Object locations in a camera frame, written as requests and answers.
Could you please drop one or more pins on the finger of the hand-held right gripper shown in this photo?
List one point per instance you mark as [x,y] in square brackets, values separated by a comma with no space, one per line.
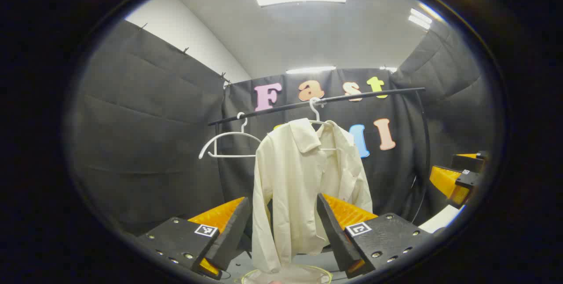
[446,183]
[468,163]

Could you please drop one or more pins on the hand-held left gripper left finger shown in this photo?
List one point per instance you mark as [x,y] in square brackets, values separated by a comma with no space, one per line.
[231,235]

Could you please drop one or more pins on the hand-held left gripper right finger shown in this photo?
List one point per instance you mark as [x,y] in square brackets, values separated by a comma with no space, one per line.
[336,235]

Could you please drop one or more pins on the translucent laundry hamper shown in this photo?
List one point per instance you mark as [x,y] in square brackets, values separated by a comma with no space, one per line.
[308,275]

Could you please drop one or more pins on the cream collared shirt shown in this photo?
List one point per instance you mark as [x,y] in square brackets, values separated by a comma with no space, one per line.
[294,178]

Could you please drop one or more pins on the white plastic hanger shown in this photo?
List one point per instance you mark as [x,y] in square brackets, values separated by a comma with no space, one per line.
[233,156]

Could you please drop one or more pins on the white hanger with shirt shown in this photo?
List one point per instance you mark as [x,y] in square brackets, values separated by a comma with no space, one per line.
[311,107]

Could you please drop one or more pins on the black clothes rack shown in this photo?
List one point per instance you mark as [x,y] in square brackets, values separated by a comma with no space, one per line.
[286,107]

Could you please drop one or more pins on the white panel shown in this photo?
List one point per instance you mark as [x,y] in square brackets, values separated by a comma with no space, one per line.
[437,220]

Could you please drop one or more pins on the black backdrop cloth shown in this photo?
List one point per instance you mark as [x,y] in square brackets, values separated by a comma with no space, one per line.
[154,143]

